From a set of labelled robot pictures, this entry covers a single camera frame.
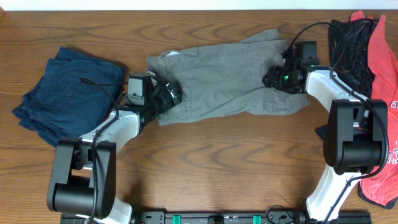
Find grey shorts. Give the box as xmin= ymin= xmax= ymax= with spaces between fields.
xmin=147 ymin=29 xmax=310 ymax=126

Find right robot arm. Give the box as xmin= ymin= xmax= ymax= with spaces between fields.
xmin=262 ymin=41 xmax=388 ymax=223

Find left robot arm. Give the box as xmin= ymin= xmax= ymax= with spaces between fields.
xmin=47 ymin=72 xmax=182 ymax=224

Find black patterned garment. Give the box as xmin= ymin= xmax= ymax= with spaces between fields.
xmin=316 ymin=19 xmax=378 ymax=98

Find folded navy blue garment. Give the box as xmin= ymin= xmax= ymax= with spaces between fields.
xmin=12 ymin=47 xmax=126 ymax=147

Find red printed t-shirt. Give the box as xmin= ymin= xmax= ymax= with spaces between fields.
xmin=359 ymin=15 xmax=397 ymax=209

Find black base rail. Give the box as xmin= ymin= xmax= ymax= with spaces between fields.
xmin=130 ymin=203 xmax=373 ymax=224

